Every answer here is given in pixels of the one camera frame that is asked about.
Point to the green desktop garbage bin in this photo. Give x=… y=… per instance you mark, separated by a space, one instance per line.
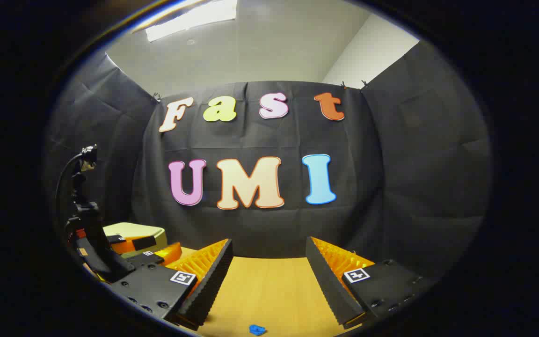
x=134 y=230

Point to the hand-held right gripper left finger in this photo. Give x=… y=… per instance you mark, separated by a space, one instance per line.
x=213 y=281

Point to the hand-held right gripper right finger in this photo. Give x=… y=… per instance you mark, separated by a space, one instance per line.
x=328 y=285

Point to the wooden desktop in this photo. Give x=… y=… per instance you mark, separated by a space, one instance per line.
x=274 y=290

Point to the ceiling light panel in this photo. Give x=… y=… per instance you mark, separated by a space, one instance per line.
x=194 y=18

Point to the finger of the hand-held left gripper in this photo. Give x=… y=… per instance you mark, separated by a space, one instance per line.
x=169 y=255
x=144 y=243

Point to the blue paper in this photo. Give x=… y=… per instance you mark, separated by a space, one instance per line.
x=257 y=330

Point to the black backdrop cloth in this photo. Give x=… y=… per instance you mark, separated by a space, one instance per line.
x=260 y=224

